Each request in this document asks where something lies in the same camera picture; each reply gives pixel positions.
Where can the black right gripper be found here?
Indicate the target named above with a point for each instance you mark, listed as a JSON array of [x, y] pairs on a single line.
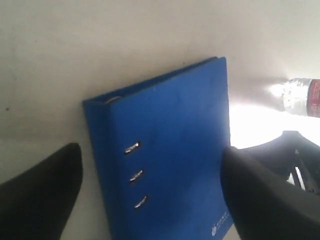
[[291, 155]]

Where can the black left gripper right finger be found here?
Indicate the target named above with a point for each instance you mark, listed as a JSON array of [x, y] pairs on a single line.
[[264, 206]]

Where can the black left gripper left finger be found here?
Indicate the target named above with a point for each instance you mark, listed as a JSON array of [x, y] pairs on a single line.
[[36, 204]]

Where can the clear plastic water bottle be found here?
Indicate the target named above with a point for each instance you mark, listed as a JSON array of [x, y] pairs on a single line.
[[301, 96]]

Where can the blue ring binder notebook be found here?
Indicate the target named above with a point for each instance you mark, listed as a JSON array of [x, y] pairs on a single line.
[[158, 147]]

